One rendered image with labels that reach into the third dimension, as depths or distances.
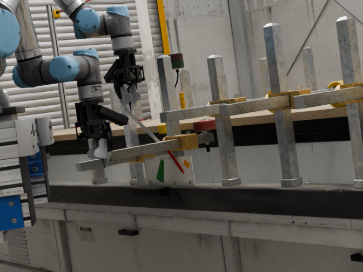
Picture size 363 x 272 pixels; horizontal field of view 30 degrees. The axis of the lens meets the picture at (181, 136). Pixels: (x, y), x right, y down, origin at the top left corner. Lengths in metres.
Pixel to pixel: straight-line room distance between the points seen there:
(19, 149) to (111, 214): 1.10
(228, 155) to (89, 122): 0.44
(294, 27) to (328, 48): 0.84
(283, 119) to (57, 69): 0.66
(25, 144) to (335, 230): 0.86
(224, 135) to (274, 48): 0.34
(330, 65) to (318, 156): 9.23
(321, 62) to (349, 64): 9.71
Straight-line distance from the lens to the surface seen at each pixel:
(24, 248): 4.01
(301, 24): 11.75
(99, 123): 2.05
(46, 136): 2.18
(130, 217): 2.63
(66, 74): 1.95
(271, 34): 1.94
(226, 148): 2.11
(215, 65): 2.11
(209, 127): 2.32
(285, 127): 1.93
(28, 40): 2.03
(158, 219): 2.49
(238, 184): 2.14
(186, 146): 2.24
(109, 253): 3.25
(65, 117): 5.03
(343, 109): 2.06
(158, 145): 2.20
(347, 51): 1.78
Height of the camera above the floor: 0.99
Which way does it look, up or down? 3 degrees down
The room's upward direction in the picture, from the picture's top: 8 degrees counter-clockwise
